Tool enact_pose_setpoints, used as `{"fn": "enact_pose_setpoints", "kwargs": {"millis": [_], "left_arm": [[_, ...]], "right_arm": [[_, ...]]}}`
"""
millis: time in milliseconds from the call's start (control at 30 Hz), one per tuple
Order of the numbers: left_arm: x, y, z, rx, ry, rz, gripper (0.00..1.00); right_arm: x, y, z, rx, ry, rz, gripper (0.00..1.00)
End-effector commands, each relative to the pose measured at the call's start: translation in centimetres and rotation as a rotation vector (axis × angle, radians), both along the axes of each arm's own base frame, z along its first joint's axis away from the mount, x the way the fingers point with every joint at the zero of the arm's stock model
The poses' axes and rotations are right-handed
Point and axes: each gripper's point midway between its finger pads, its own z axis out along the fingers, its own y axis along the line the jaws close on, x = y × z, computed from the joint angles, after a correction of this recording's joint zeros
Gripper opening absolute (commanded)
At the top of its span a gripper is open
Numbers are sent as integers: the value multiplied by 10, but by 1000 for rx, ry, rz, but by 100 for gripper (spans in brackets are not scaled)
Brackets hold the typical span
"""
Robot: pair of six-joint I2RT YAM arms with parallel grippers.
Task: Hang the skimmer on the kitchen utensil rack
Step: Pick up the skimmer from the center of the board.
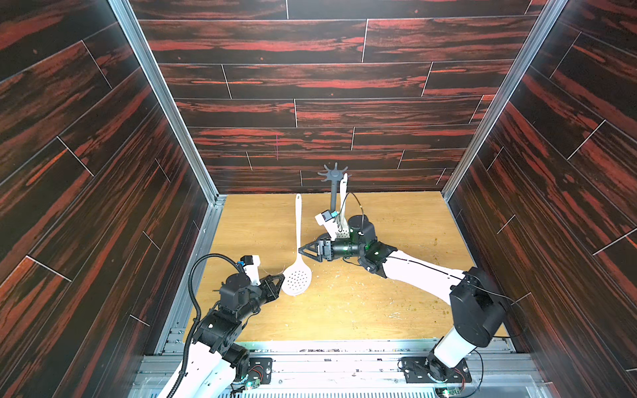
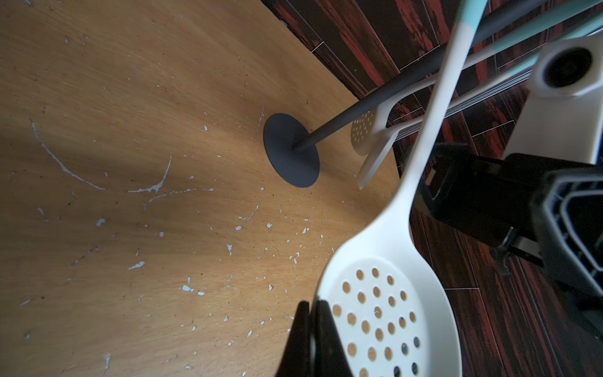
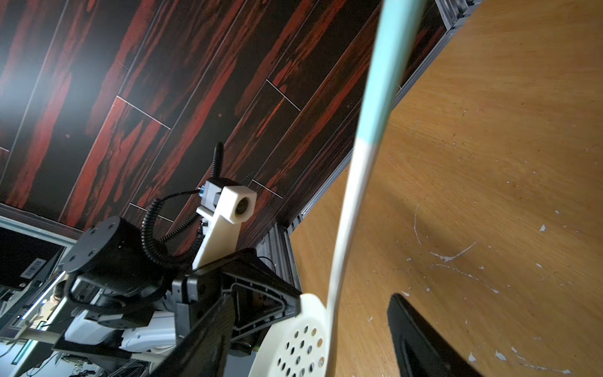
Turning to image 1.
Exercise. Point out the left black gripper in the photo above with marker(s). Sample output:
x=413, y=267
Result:
x=270, y=291

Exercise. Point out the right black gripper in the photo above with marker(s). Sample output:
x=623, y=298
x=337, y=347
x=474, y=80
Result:
x=323, y=249

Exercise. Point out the white teal skimmer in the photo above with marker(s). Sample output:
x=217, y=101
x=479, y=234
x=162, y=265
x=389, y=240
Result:
x=342, y=224
x=298, y=276

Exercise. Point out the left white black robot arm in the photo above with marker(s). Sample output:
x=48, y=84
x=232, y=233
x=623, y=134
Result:
x=211, y=360

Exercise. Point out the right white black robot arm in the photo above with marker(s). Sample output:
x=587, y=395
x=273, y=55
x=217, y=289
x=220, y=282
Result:
x=477, y=308

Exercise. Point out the grey utensil rack stand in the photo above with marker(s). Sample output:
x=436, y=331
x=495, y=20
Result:
x=334, y=176

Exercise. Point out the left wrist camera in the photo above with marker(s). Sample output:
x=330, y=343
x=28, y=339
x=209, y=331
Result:
x=251, y=264

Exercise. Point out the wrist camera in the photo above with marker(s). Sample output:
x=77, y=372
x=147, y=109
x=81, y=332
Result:
x=251, y=264
x=329, y=220

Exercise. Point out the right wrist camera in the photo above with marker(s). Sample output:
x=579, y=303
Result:
x=329, y=220

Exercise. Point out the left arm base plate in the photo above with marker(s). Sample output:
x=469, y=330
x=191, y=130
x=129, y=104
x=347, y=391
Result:
x=254, y=371

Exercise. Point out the aluminium front rail frame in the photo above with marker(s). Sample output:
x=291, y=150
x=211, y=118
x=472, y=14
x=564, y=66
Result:
x=368, y=368

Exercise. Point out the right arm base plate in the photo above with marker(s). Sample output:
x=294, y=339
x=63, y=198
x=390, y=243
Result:
x=423, y=370

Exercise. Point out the right aluminium corner post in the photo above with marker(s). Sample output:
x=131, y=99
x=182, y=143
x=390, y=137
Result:
x=536, y=38

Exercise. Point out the aluminium corner post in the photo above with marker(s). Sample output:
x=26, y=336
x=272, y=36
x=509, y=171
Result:
x=134, y=34
x=536, y=38

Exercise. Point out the left aluminium corner post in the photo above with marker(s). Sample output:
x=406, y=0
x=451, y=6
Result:
x=134, y=34

